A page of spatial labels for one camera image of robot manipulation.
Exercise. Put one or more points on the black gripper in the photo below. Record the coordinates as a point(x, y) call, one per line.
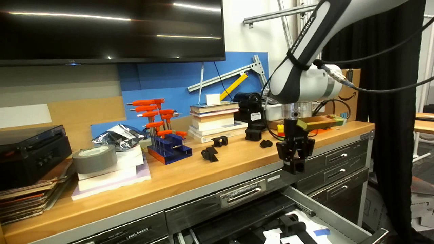
point(294, 149)

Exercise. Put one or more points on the small black clip part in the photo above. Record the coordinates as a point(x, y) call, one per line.
point(220, 142)

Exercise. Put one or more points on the tall black bracket part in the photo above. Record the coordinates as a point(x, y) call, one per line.
point(209, 154)

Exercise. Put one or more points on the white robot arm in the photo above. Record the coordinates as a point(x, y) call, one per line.
point(304, 75)

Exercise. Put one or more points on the black part in drawer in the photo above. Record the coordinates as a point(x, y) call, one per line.
point(293, 231)

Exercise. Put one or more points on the open grey drawer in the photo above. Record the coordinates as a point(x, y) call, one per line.
point(257, 223)

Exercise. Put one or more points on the closed cabinet drawers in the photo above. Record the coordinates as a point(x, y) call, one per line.
point(334, 177)

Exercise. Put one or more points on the cardboard box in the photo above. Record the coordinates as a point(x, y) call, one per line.
point(346, 102)

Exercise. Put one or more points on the stack of books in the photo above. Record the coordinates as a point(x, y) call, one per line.
point(213, 121)

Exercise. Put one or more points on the yellow level tool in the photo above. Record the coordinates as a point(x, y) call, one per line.
point(232, 88)

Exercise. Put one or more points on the orange hex key set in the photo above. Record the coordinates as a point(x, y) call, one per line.
point(167, 146)

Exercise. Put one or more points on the black curtain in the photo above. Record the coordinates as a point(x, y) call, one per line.
point(385, 50)

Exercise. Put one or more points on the white paper stack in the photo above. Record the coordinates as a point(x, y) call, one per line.
point(130, 169)

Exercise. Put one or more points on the crumpled silver foil bag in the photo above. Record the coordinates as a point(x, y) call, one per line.
point(122, 138)

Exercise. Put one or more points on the black device box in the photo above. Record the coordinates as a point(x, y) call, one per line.
point(27, 155)

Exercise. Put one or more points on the wrist camera wood block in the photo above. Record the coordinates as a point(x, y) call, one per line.
point(320, 123)

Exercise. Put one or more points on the aluminium rail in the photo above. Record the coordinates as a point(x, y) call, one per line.
point(254, 67)

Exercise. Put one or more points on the grey duct tape roll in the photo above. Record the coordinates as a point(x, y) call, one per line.
point(95, 161)

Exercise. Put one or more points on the black wall monitor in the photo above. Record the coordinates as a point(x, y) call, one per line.
point(110, 32)

